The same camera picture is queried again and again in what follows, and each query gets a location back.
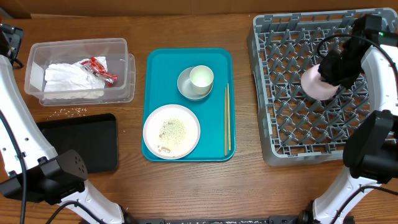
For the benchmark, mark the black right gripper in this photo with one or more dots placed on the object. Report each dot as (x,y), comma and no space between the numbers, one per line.
(328,76)

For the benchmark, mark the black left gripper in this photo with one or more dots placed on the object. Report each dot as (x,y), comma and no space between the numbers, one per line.
(13,35)

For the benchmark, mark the pink plastic bowl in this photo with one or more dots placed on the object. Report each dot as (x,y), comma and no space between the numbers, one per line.
(315,88)

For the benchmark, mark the white napkin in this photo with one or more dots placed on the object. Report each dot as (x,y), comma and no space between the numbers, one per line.
(68,81)
(92,81)

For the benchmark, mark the red snack wrapper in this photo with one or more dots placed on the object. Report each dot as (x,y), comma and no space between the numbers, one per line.
(94,67)

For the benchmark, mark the pale green cup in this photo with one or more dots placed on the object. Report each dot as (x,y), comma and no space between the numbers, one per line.
(201,78)

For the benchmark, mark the grey small saucer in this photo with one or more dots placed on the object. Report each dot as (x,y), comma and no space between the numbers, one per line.
(185,86)

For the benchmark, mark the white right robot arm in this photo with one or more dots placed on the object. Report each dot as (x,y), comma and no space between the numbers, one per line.
(369,160)

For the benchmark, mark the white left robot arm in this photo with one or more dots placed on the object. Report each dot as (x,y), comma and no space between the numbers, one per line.
(36,172)

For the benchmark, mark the grey dishwasher rack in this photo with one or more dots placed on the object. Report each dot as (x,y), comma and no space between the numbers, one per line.
(295,129)

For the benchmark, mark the clear plastic waste bin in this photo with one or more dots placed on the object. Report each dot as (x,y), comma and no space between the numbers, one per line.
(120,63)

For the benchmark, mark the scattered rice grains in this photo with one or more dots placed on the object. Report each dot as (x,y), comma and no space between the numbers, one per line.
(65,113)

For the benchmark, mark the wooden chopstick right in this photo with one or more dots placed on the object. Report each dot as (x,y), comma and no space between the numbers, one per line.
(229,118)

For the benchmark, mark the wooden chopstick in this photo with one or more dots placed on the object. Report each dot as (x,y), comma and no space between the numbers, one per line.
(229,118)
(225,124)

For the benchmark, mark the wooden chopstick left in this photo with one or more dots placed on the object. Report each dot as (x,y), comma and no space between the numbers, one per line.
(225,124)

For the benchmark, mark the black plastic tray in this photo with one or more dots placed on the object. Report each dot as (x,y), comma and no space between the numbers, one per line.
(94,138)

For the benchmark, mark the large white dirty plate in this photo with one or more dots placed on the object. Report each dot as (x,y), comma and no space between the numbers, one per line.
(171,132)

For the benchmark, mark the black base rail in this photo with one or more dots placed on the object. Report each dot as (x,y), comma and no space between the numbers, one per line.
(270,220)

